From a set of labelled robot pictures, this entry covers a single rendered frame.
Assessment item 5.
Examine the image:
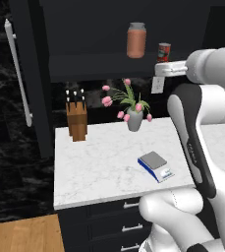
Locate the brown jar with grey lid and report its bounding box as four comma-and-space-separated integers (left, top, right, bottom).
126, 22, 147, 60

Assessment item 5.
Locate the silver drawer handle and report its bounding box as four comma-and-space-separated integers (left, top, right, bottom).
121, 222, 144, 233
122, 201, 141, 210
120, 242, 141, 252

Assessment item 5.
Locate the grey vase with pink tulips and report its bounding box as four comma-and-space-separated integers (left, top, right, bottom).
100, 77, 154, 133

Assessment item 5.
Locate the white wall outlet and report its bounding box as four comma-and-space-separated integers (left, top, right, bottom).
150, 75, 166, 95

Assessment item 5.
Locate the blue and white digital scale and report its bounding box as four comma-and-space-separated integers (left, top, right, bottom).
137, 150, 176, 184

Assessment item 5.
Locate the dark drawer front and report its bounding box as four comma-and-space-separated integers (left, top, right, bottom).
85, 197, 141, 221
87, 217, 153, 242
89, 238, 149, 252

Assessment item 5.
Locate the dark wall cabinet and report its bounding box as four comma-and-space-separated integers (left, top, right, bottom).
38, 0, 225, 84

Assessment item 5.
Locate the red canned food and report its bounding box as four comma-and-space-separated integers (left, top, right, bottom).
156, 42, 172, 64

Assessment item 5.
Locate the white cabinet door handle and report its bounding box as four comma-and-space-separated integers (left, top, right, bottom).
3, 18, 33, 128

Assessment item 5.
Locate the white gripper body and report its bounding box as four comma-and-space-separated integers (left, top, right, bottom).
154, 60, 181, 78

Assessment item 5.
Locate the dark cabinet door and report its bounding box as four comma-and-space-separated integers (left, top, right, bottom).
8, 0, 55, 159

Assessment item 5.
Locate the wooden knife block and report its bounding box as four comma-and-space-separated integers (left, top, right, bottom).
65, 88, 88, 143

